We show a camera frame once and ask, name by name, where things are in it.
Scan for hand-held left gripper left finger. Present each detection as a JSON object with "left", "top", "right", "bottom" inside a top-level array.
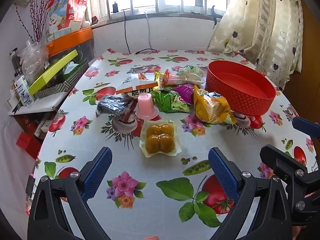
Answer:
[{"left": 27, "top": 147, "right": 113, "bottom": 240}]

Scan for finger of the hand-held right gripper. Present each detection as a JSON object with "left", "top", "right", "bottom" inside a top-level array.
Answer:
[
  {"left": 259, "top": 144, "right": 311, "bottom": 181},
  {"left": 292, "top": 116, "right": 320, "bottom": 138}
]

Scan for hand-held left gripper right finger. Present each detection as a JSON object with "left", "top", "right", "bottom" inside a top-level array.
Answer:
[{"left": 208, "top": 147, "right": 293, "bottom": 240}]

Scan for yellow snack bag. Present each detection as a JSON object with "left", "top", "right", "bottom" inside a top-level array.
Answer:
[{"left": 193, "top": 85, "right": 237, "bottom": 125}]

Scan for dark snack packet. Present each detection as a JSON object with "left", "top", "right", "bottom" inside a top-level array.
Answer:
[{"left": 96, "top": 94, "right": 137, "bottom": 124}]

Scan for clear packet of yellow cakes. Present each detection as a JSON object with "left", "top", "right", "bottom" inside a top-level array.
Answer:
[{"left": 139, "top": 119, "right": 182, "bottom": 158}]

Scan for red plastic basket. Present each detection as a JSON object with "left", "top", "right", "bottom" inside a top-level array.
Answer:
[{"left": 205, "top": 60, "right": 277, "bottom": 117}]

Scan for pink jelly cup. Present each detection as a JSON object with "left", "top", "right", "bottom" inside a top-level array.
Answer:
[
  {"left": 135, "top": 93, "right": 158, "bottom": 119},
  {"left": 164, "top": 69, "right": 184, "bottom": 86}
]

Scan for green pea snack bag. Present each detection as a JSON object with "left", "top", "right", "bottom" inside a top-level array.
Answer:
[{"left": 150, "top": 89, "right": 192, "bottom": 113}]

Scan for purple snack packet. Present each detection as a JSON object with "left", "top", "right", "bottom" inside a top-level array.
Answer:
[{"left": 172, "top": 84, "right": 198, "bottom": 105}]

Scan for orange and white snack bag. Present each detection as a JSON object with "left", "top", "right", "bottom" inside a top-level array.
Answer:
[{"left": 115, "top": 73, "right": 158, "bottom": 98}]

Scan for light green snack bag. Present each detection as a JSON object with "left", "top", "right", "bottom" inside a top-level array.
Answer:
[{"left": 176, "top": 65, "right": 207, "bottom": 85}]

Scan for wooden cabinet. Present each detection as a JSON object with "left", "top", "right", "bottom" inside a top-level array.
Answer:
[{"left": 282, "top": 0, "right": 320, "bottom": 120}]

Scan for fruit and flower print tablecloth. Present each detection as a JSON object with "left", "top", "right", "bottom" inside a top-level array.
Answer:
[{"left": 25, "top": 49, "right": 320, "bottom": 240}]

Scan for red box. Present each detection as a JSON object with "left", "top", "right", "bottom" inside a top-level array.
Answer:
[{"left": 16, "top": 132, "right": 42, "bottom": 159}]

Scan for white shelf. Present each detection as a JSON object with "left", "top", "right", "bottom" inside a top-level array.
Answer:
[{"left": 7, "top": 90, "right": 68, "bottom": 117}]

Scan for striped gift box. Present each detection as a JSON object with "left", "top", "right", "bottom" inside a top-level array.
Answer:
[{"left": 34, "top": 60, "right": 89, "bottom": 100}]

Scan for cream heart print curtain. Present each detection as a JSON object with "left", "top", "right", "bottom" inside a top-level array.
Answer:
[{"left": 207, "top": 0, "right": 304, "bottom": 92}]

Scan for white tissue paper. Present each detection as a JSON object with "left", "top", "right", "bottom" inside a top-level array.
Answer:
[{"left": 64, "top": 61, "right": 79, "bottom": 74}]

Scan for white labelled bottle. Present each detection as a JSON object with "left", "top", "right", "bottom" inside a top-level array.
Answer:
[{"left": 15, "top": 74, "right": 34, "bottom": 107}]

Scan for yellow-green box lid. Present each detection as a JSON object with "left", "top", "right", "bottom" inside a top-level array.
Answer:
[{"left": 28, "top": 49, "right": 78, "bottom": 95}]

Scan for clear plastic bag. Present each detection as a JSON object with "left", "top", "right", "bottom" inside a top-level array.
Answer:
[{"left": 20, "top": 41, "right": 49, "bottom": 85}]

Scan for orange box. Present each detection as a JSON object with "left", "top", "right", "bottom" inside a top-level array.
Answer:
[{"left": 46, "top": 27, "right": 93, "bottom": 57}]

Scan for dark jar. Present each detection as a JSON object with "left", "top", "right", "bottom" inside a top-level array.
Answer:
[{"left": 10, "top": 47, "right": 22, "bottom": 72}]

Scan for cartoon print gift bag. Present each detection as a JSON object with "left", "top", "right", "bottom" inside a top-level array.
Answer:
[{"left": 46, "top": 0, "right": 75, "bottom": 40}]

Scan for red gift bag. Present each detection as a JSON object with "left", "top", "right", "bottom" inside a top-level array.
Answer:
[{"left": 66, "top": 0, "right": 92, "bottom": 28}]

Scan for pink flower branches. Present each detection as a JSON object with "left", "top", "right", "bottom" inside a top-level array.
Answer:
[{"left": 15, "top": 0, "right": 63, "bottom": 43}]

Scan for black cable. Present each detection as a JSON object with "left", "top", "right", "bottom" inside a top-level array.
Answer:
[{"left": 121, "top": 9, "right": 157, "bottom": 55}]

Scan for white cable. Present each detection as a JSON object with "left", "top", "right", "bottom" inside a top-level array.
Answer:
[{"left": 144, "top": 11, "right": 152, "bottom": 50}]

